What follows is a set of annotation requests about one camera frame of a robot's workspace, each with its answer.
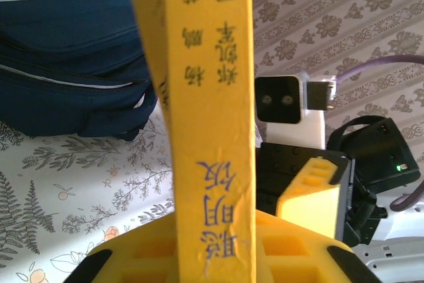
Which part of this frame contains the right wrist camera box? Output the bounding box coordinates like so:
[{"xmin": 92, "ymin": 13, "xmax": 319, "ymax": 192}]
[{"xmin": 254, "ymin": 71, "xmax": 339, "ymax": 150}]

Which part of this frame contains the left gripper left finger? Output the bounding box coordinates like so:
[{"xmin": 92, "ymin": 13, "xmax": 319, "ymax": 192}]
[{"xmin": 71, "ymin": 213, "xmax": 182, "ymax": 283}]

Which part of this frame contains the floral tablecloth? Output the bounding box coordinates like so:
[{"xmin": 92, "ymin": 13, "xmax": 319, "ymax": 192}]
[{"xmin": 0, "ymin": 107, "xmax": 180, "ymax": 283}]

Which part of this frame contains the navy blue backpack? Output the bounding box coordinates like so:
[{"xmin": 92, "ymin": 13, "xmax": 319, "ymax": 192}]
[{"xmin": 0, "ymin": 0, "xmax": 158, "ymax": 141}]

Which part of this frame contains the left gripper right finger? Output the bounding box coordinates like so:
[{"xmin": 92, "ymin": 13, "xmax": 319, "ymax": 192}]
[{"xmin": 254, "ymin": 209, "xmax": 382, "ymax": 283}]

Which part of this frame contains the yellow book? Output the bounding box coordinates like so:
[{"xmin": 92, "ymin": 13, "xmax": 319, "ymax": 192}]
[{"xmin": 131, "ymin": 0, "xmax": 258, "ymax": 283}]

